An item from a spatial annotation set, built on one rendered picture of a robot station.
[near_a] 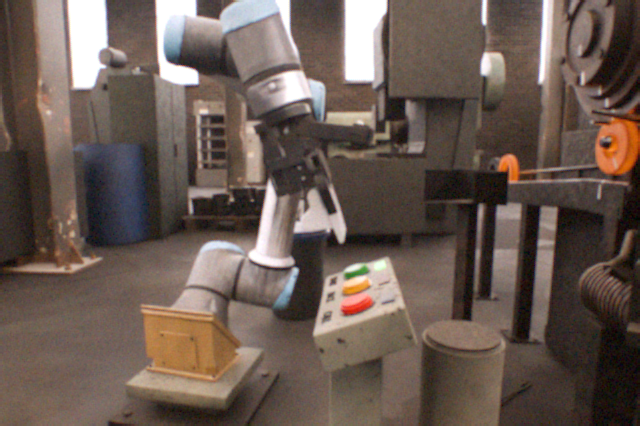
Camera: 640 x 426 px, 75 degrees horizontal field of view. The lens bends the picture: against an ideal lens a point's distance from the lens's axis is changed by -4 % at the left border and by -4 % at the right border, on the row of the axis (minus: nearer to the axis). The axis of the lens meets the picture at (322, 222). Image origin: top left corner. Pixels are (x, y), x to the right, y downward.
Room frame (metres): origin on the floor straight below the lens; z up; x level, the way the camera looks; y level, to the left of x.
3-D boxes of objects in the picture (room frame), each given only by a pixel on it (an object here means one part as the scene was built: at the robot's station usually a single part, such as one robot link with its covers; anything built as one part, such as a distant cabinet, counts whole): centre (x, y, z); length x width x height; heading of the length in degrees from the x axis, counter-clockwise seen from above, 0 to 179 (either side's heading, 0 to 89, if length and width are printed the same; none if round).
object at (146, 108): (4.30, 1.68, 0.75); 0.70 x 0.48 x 1.50; 176
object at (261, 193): (4.74, 0.85, 0.22); 1.20 x 0.81 x 0.44; 91
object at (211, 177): (10.91, 2.28, 1.03); 1.54 x 0.94 x 2.05; 86
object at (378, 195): (4.00, -0.35, 0.39); 1.03 x 0.83 x 0.79; 90
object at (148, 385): (1.28, 0.39, 0.10); 0.32 x 0.32 x 0.04; 78
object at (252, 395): (1.28, 0.39, 0.04); 0.40 x 0.40 x 0.08; 78
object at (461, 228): (1.75, -0.58, 0.36); 0.26 x 0.20 x 0.72; 31
